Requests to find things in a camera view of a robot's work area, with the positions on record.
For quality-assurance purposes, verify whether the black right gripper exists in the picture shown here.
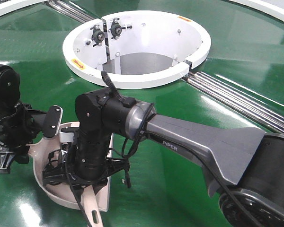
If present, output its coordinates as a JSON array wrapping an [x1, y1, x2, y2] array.
[[42, 129, 130, 193]]

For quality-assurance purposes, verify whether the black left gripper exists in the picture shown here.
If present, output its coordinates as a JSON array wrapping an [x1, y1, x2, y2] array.
[[0, 102, 48, 175]]

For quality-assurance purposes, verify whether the pink plastic dustpan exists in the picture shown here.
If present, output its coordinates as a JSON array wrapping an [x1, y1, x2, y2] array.
[[28, 122, 110, 212]]

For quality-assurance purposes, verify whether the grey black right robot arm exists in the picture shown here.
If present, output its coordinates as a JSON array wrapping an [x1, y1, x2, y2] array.
[[42, 88, 284, 227]]

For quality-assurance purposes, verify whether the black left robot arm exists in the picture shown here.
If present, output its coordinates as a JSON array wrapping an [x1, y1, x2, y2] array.
[[0, 64, 46, 174]]

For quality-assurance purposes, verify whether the white outer rim left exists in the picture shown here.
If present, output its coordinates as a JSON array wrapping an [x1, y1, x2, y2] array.
[[0, 0, 46, 17]]

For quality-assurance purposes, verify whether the white rim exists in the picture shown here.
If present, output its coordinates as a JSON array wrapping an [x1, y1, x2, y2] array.
[[0, 0, 46, 17], [231, 0, 284, 22]]

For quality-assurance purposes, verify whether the steel rollers upper left seam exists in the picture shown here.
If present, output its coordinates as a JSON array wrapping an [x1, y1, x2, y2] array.
[[46, 0, 95, 23]]

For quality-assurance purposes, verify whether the steel rollers seam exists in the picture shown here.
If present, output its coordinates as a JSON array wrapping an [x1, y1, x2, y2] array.
[[46, 0, 95, 23], [183, 72, 284, 134]]

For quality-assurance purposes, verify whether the steel rollers right seam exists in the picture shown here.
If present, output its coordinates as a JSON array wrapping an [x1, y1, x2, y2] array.
[[183, 72, 284, 134]]

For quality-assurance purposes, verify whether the white outer rim right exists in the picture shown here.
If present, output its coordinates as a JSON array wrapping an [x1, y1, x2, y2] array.
[[231, 0, 284, 22]]

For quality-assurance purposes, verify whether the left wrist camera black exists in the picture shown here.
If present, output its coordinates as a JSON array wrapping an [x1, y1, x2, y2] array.
[[42, 105, 63, 138]]

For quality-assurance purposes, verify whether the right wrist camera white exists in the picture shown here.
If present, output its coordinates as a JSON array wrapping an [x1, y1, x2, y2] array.
[[59, 127, 79, 144]]

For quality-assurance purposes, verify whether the left black bearing mount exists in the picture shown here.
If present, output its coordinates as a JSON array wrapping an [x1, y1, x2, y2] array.
[[91, 25, 105, 47]]

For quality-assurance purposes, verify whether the black bearing mount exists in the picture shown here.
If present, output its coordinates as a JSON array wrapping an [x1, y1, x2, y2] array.
[[91, 25, 105, 47], [109, 18, 133, 40]]

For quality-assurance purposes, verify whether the white inner conveyor ring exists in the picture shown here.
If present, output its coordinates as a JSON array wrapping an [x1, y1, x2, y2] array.
[[62, 10, 212, 90]]

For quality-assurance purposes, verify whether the right black bearing mount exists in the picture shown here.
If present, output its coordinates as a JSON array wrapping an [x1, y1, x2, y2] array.
[[109, 18, 133, 40]]

